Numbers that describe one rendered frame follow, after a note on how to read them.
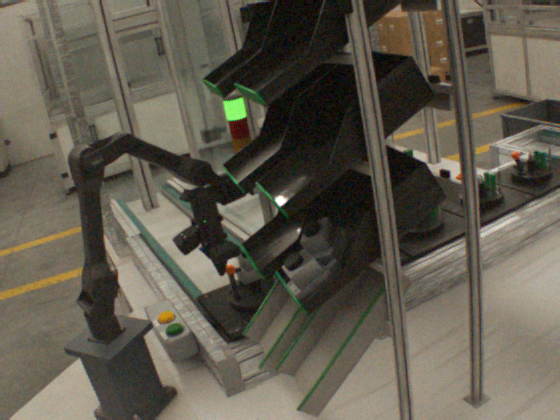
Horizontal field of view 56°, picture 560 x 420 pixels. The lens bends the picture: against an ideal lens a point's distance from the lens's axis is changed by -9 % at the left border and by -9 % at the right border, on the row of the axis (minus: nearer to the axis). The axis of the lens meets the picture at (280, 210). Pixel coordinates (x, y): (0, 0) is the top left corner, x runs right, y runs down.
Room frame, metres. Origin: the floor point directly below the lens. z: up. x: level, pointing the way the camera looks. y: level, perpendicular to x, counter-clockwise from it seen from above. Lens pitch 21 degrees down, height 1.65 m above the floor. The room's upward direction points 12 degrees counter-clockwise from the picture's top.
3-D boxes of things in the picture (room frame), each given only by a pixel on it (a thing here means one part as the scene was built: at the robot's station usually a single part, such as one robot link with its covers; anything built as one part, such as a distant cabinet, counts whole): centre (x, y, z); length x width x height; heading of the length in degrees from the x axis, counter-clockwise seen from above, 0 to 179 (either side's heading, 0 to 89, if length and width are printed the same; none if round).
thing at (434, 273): (1.41, -0.35, 0.91); 1.24 x 0.33 x 0.10; 113
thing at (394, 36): (8.41, -2.36, 0.52); 1.20 x 0.81 x 1.05; 14
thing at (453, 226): (1.41, -0.37, 1.01); 0.24 x 0.24 x 0.13; 23
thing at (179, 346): (1.21, 0.33, 0.93); 0.21 x 0.07 x 0.06; 23
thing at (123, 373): (1.02, 0.41, 0.96); 0.15 x 0.15 x 0.20; 59
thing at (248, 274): (1.22, 0.08, 1.06); 0.08 x 0.04 x 0.07; 113
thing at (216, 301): (1.22, 0.09, 0.96); 0.24 x 0.24 x 0.02; 23
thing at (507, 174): (1.60, -0.82, 1.01); 0.24 x 0.24 x 0.13; 23
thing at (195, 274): (1.50, 0.19, 0.91); 0.84 x 0.28 x 0.10; 23
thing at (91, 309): (1.02, 0.41, 1.15); 0.09 x 0.07 x 0.06; 35
